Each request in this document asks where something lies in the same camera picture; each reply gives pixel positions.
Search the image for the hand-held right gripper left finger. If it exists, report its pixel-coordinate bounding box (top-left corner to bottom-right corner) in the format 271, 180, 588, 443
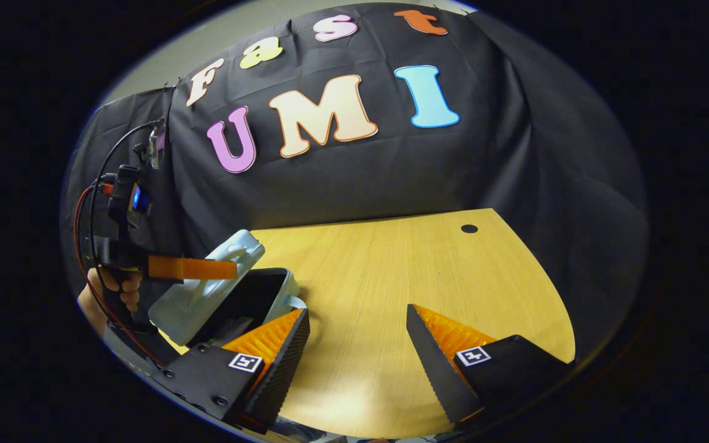
150, 308, 312, 435

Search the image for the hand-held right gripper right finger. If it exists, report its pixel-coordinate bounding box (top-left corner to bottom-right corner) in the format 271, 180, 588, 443
405, 303, 577, 429

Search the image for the pale blue suitcase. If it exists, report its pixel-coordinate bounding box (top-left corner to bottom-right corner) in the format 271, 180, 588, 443
148, 229, 308, 357

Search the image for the black backdrop cloth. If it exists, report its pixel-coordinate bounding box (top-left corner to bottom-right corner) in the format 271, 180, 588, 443
62, 3, 647, 364

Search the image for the red cable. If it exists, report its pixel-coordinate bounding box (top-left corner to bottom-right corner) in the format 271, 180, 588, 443
73, 183, 166, 368

